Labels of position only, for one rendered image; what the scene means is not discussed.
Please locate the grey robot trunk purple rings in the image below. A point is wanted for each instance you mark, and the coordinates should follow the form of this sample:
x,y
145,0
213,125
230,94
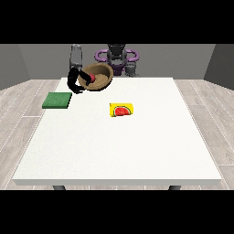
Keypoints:
x,y
115,58

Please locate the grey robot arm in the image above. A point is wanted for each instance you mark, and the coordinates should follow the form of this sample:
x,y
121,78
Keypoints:
x,y
76,56

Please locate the yellow cup with melon print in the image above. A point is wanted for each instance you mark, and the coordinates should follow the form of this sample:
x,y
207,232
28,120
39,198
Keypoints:
x,y
121,110

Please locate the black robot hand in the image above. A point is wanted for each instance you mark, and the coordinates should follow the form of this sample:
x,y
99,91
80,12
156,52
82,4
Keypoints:
x,y
73,79

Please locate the small red ball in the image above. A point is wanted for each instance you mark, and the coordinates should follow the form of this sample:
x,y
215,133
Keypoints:
x,y
92,78

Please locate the brown wooden bowl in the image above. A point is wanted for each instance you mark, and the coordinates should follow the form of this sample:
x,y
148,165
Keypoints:
x,y
102,77

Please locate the green square pad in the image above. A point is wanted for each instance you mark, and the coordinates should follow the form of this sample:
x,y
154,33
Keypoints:
x,y
57,100

